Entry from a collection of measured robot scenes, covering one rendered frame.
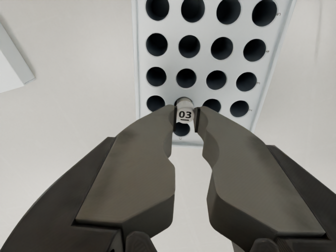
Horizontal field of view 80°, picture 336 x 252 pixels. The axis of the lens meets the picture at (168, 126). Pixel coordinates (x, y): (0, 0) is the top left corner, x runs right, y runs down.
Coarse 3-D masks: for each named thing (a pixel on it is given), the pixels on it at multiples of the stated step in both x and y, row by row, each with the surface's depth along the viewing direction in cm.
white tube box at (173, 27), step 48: (144, 0) 11; (192, 0) 13; (240, 0) 10; (288, 0) 10; (144, 48) 12; (192, 48) 14; (240, 48) 12; (144, 96) 13; (192, 96) 13; (240, 96) 13; (192, 144) 15
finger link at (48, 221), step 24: (72, 168) 7; (96, 168) 7; (48, 192) 6; (72, 192) 6; (24, 216) 5; (48, 216) 5; (72, 216) 5; (24, 240) 5; (48, 240) 5; (72, 240) 5; (96, 240) 5; (120, 240) 5
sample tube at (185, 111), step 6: (180, 102) 13; (186, 102) 13; (180, 108) 12; (186, 108) 12; (192, 108) 12; (180, 114) 12; (186, 114) 12; (192, 114) 12; (180, 120) 13; (186, 120) 13
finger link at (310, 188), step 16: (288, 160) 8; (288, 176) 7; (304, 176) 7; (304, 192) 6; (320, 192) 6; (320, 208) 6; (320, 224) 5; (288, 240) 5; (304, 240) 5; (320, 240) 5
